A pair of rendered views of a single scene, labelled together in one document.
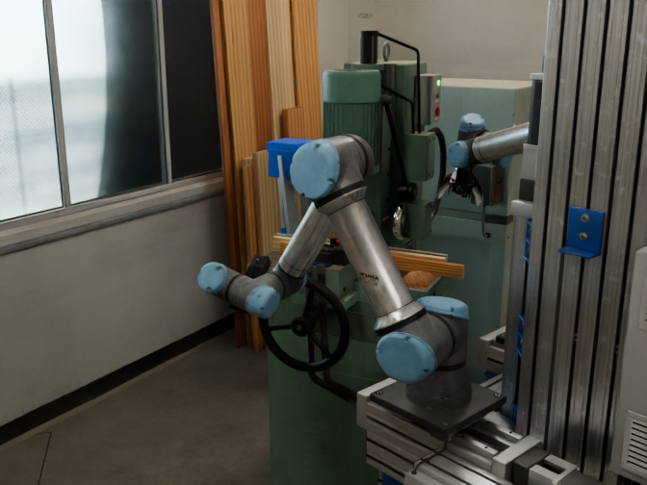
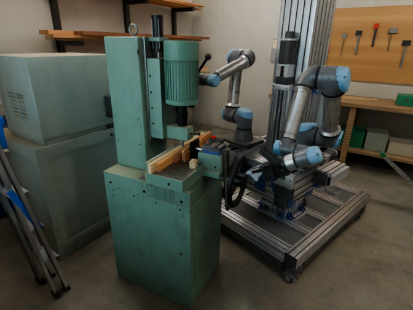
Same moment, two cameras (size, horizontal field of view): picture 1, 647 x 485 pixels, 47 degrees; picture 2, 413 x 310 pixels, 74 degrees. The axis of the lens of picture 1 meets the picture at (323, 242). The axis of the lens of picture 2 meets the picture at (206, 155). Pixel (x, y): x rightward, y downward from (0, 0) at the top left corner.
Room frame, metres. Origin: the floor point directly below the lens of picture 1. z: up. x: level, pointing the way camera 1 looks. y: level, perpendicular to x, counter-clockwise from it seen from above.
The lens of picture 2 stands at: (2.16, 1.38, 1.50)
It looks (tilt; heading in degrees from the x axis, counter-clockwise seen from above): 22 degrees down; 270
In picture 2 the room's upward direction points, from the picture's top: 1 degrees clockwise
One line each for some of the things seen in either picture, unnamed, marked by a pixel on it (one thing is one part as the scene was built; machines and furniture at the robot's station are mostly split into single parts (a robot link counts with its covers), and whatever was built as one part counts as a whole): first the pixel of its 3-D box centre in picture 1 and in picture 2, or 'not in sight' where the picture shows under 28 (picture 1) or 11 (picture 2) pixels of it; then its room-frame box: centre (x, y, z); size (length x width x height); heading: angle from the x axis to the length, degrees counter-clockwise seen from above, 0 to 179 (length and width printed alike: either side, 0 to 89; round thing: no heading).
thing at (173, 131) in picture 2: not in sight; (179, 133); (2.31, -0.10, 1.03); 0.14 x 0.07 x 0.09; 155
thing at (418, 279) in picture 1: (417, 276); not in sight; (2.11, -0.28, 0.91); 0.12 x 0.09 x 0.03; 155
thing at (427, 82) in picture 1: (427, 98); not in sight; (2.53, -0.35, 1.40); 0.10 x 0.06 x 0.16; 155
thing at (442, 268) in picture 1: (367, 259); (188, 147); (2.27, -0.14, 0.92); 0.62 x 0.02 x 0.04; 65
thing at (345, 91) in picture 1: (351, 122); (181, 73); (2.30, -0.09, 1.35); 0.18 x 0.18 x 0.31
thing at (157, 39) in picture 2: (369, 58); (157, 34); (2.42, -0.15, 1.54); 0.08 x 0.08 x 0.17; 65
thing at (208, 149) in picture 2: (328, 252); (215, 144); (2.11, -0.02, 0.99); 0.13 x 0.11 x 0.06; 65
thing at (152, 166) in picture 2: (354, 253); (180, 149); (2.31, -0.10, 0.93); 0.60 x 0.02 x 0.05; 65
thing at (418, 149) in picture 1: (419, 156); not in sight; (2.43, -0.31, 1.23); 0.09 x 0.08 x 0.15; 155
